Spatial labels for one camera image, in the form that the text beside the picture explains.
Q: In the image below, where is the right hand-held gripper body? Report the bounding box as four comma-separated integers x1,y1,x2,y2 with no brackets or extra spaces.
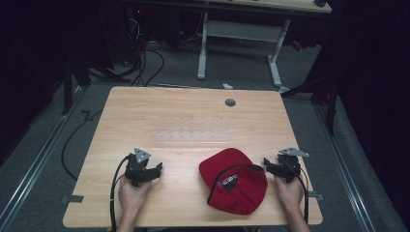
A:
275,147,310,185

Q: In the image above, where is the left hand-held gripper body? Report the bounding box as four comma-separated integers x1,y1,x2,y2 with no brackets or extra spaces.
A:
124,147,157,188

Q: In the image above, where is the red baseball cap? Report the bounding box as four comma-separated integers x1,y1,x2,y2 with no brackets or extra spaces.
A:
198,147,269,217

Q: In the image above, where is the person's right hand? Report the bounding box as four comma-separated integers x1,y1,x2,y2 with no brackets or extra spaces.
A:
274,175,307,215

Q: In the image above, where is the person's left hand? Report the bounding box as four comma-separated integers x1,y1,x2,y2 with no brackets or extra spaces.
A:
117,175,153,215

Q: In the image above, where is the grey tape piece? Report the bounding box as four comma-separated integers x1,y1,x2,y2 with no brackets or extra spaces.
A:
60,194,85,205
307,190,325,202

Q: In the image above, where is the black stand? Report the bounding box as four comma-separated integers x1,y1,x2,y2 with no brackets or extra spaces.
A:
60,57,93,117
279,72,340,137

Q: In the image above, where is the white-framed desk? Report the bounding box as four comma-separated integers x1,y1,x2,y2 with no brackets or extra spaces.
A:
195,0,334,95

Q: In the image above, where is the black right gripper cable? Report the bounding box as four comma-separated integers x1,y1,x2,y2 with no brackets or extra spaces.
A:
284,162,310,225

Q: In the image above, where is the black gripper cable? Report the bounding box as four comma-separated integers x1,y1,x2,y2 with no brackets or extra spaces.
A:
284,162,310,225
109,154,133,232

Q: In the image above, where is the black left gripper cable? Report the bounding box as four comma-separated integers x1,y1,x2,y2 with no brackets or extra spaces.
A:
109,154,133,232

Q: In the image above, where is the metal floor rail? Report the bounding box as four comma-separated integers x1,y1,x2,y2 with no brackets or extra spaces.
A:
312,102,377,232
0,86,85,228

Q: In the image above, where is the black floor cable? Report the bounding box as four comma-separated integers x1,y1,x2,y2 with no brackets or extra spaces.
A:
60,109,104,182

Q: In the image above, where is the bundle of black cables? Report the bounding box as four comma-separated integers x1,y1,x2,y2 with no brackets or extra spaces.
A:
120,15,166,88

